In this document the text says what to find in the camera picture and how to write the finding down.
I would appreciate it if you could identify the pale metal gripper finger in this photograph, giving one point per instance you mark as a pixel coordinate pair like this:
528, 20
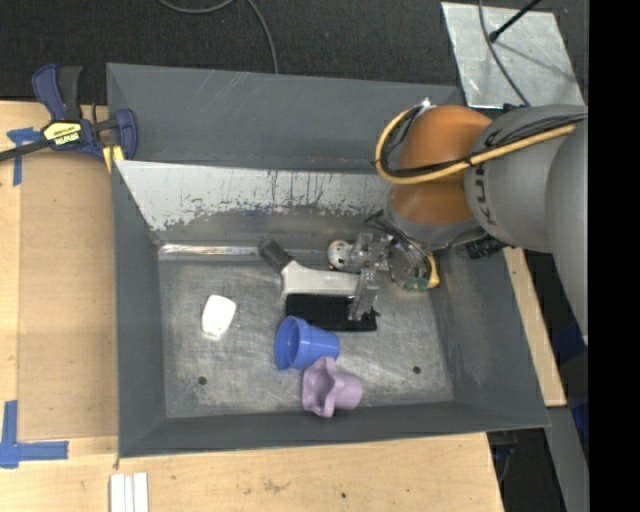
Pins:
365, 302

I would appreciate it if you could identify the blue plastic cup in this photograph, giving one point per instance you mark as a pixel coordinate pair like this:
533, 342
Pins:
307, 345

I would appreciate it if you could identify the purple flower-shaped cup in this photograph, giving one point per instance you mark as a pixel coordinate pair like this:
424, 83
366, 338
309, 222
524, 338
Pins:
332, 387

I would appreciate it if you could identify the white rounded plastic piece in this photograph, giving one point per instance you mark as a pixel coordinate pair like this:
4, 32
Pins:
218, 316

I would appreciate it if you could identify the grey metal bin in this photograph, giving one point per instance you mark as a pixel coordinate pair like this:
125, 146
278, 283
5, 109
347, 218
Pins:
240, 125

